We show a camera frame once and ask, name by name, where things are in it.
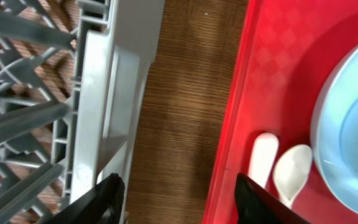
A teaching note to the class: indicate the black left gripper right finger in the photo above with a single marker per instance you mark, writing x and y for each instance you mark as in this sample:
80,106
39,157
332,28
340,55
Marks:
256,206

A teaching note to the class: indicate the white plastic fork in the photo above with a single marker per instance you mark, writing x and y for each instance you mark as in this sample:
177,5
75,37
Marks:
263,154

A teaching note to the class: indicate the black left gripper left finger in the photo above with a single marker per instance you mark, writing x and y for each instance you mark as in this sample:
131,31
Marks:
102,204

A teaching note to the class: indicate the white plastic spoon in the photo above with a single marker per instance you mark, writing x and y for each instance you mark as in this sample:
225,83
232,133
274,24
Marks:
291,173

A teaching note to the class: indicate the grey dishwasher rack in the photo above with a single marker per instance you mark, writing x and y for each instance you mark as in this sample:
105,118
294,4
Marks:
70,101

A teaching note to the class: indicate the light blue plate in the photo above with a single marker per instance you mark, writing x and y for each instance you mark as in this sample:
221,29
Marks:
334,131

